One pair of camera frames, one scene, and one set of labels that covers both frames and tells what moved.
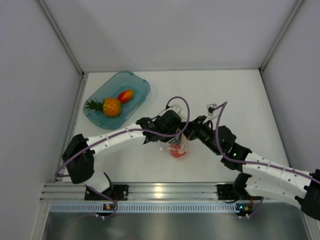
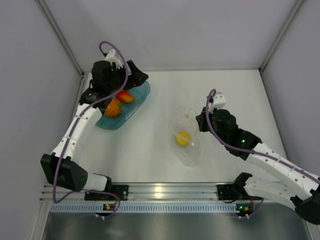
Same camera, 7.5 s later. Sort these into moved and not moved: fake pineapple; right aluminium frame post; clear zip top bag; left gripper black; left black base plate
Moved: left gripper black; clear zip top bag
Not moved: right aluminium frame post; left black base plate; fake pineapple
